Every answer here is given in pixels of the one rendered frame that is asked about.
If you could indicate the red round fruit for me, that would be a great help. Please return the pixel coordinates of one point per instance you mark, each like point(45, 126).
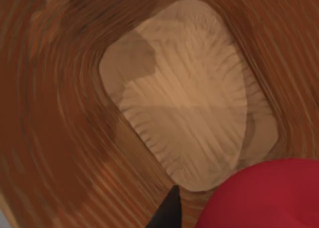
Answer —
point(259, 198)

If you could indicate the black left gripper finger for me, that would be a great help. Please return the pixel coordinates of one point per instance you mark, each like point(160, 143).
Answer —
point(170, 211)

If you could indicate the brown woven basket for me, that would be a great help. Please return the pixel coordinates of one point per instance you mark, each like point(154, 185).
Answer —
point(74, 113)

